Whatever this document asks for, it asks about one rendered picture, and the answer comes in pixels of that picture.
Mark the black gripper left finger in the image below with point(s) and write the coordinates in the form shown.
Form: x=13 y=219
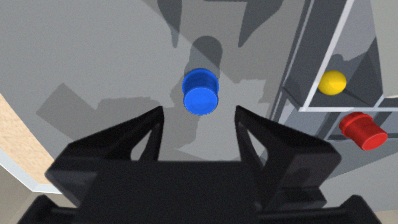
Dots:
x=117 y=142

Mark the blue plug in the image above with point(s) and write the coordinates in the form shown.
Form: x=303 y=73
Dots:
x=200 y=87

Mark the red plug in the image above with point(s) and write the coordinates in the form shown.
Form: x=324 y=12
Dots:
x=362 y=130

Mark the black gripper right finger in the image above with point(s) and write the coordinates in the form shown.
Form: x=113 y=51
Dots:
x=295 y=159

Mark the yellow ball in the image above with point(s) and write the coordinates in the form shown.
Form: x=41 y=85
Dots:
x=332 y=82

